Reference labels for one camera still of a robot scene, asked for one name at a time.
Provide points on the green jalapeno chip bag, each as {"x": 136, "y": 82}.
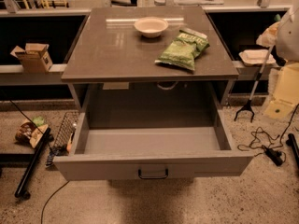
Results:
{"x": 184, "y": 49}

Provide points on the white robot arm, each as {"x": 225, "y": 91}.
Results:
{"x": 284, "y": 34}

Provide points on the open grey top drawer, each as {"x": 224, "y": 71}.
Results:
{"x": 144, "y": 127}

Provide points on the grey drawer cabinet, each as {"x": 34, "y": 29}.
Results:
{"x": 110, "y": 49}

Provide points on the brown snack bag on floor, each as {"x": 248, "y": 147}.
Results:
{"x": 31, "y": 131}

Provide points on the white paper bowl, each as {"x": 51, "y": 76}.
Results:
{"x": 151, "y": 27}

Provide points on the reacher grabber tool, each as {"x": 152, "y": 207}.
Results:
{"x": 256, "y": 81}

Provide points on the white foam takeout container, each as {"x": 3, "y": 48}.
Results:
{"x": 251, "y": 57}

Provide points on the open cardboard box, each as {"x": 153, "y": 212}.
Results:
{"x": 35, "y": 58}

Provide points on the black pole right floor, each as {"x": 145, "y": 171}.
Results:
{"x": 291, "y": 142}

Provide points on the black pole on floor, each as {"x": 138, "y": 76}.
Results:
{"x": 21, "y": 191}

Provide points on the black drawer handle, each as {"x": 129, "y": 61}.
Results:
{"x": 153, "y": 175}

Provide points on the wire mesh basket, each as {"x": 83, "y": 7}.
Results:
{"x": 64, "y": 138}

